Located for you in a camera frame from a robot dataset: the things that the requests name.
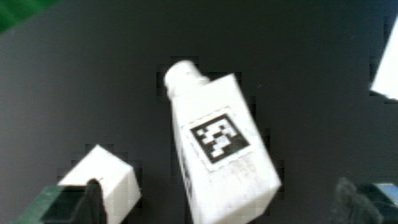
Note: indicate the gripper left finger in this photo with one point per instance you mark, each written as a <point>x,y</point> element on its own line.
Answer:
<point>68,204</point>

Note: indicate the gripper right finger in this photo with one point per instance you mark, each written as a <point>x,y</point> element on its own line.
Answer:
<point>365,203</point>

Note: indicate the white stool leg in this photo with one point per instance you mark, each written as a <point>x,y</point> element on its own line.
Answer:
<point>230,176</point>

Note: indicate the white block beside leg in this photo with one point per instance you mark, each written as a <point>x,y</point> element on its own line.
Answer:
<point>113,172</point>

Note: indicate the white marker sheet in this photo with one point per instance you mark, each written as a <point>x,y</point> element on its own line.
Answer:
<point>384,85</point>

